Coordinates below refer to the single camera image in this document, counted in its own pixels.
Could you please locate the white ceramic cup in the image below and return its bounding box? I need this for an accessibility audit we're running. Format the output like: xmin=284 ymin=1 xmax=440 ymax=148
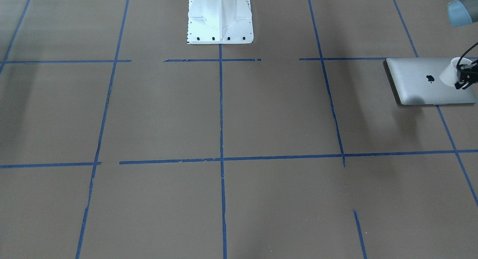
xmin=439 ymin=57 xmax=471 ymax=90

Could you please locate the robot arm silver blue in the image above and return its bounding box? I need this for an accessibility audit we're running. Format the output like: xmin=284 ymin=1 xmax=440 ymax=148
xmin=447 ymin=0 xmax=478 ymax=90

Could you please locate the silver closed laptop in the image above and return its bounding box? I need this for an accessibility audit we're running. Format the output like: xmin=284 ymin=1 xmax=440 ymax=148
xmin=384 ymin=57 xmax=477 ymax=106

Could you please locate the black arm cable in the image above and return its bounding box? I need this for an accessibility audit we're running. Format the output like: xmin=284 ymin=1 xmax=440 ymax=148
xmin=456 ymin=43 xmax=478 ymax=71

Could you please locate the white pedestal column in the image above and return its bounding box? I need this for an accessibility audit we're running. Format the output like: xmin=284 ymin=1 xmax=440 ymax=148
xmin=187 ymin=0 xmax=254 ymax=44

